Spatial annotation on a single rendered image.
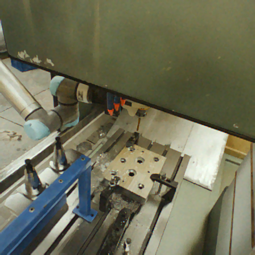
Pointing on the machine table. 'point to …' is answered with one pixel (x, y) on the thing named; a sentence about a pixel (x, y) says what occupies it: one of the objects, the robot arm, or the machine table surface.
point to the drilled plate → (129, 191)
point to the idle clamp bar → (116, 232)
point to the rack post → (85, 197)
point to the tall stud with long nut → (127, 245)
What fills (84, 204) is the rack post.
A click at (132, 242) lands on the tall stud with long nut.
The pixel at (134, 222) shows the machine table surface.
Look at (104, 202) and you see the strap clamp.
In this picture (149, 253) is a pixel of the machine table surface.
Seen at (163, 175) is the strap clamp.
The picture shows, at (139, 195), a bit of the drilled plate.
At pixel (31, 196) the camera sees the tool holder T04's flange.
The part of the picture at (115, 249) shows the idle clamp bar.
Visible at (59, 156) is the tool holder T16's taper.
